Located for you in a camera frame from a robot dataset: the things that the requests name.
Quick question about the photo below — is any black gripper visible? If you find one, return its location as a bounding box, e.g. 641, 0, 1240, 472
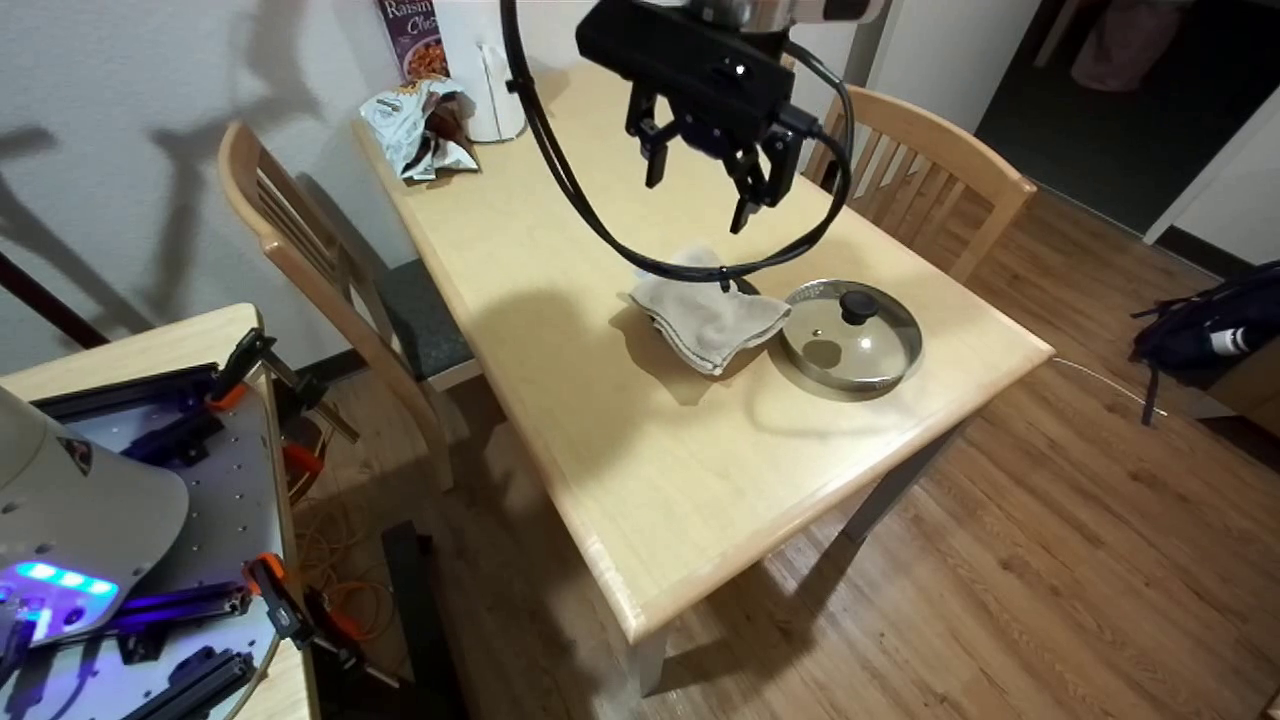
571, 0, 825, 241

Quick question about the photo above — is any beige towel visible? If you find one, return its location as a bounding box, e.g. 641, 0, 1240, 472
625, 244, 797, 381

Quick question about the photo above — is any white robot base blue light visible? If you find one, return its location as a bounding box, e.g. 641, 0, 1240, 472
0, 385, 192, 654

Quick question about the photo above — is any light wooden chair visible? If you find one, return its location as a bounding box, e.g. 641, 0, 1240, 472
797, 80, 1038, 285

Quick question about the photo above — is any crumpled snack bag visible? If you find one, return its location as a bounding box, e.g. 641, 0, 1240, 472
357, 76, 484, 188

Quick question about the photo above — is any purple cereal box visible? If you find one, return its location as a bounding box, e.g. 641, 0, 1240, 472
375, 0, 447, 90

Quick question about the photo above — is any pink fabric item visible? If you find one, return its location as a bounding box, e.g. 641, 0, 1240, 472
1031, 0, 1202, 97

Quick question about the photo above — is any wooden chair dark seat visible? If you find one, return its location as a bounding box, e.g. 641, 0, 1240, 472
214, 116, 484, 497

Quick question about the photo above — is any orange black bar clamp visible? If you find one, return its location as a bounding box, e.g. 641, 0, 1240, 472
205, 325, 359, 443
244, 548, 404, 696
275, 437, 332, 508

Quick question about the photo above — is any dark backpack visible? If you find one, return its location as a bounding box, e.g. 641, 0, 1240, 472
1126, 258, 1280, 431

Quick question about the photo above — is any black flat bar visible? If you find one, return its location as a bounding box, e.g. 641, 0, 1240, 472
379, 520, 473, 720

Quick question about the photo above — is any robot mounting stand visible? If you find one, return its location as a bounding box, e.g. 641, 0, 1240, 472
0, 301, 320, 720

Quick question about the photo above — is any dark tripod leg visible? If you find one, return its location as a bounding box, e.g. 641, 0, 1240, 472
0, 251, 110, 352

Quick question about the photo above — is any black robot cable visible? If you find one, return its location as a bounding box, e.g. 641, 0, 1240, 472
495, 0, 854, 287

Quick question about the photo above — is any black metal bracket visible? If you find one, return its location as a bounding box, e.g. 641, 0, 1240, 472
30, 360, 222, 431
125, 409, 230, 472
120, 643, 259, 720
110, 581, 256, 669

